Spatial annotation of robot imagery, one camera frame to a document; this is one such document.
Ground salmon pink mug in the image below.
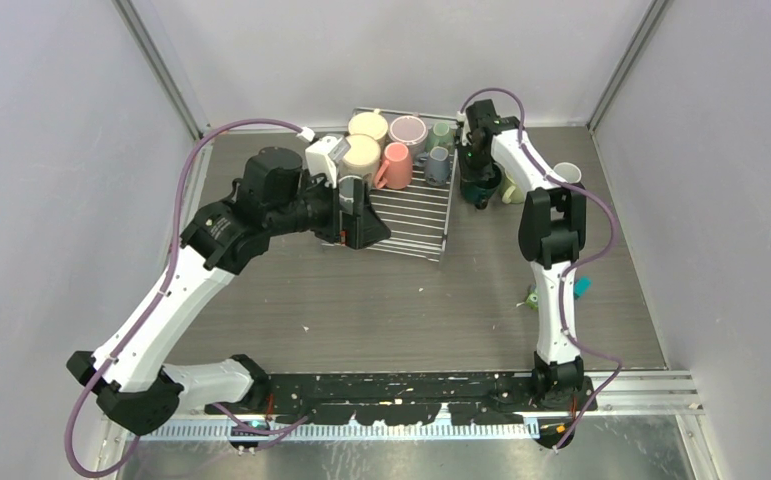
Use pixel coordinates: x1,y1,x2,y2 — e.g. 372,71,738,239
373,142,413,190

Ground teal toy block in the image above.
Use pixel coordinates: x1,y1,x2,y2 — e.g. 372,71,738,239
573,277,592,300

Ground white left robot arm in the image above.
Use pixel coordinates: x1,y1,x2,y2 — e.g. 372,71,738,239
67,147,391,436

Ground light green mug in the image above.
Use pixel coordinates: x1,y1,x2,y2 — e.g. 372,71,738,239
498,173,526,205

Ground cream mug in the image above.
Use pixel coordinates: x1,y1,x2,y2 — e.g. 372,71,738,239
347,109,389,147
338,134,381,183

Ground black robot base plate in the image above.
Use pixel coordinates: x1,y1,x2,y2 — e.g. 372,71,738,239
206,372,594,426

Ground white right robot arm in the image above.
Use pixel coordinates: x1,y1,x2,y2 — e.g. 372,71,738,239
456,99,591,411

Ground cream mug front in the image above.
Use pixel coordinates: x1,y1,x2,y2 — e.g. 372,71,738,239
338,134,381,183

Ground small sage green cup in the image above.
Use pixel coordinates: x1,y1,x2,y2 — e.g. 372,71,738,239
425,121,455,153

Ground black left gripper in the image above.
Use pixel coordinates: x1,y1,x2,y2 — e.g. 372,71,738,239
267,169,391,249

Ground small blue grey cup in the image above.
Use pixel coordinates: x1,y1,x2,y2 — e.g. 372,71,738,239
424,146,451,186

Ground cream mug back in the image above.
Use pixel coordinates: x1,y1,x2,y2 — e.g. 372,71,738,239
347,109,389,147

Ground dark teal mug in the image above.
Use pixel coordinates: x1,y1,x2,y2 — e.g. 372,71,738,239
459,174,501,210

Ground aluminium front rail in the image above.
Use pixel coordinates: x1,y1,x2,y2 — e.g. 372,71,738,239
143,370,704,447

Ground mauve pink mug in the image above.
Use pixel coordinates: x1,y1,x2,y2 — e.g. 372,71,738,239
388,115,428,157

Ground green toy monster block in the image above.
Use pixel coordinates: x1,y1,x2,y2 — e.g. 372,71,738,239
524,284,539,311

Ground metal wire dish rack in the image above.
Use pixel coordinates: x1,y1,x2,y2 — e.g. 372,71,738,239
370,113,457,262

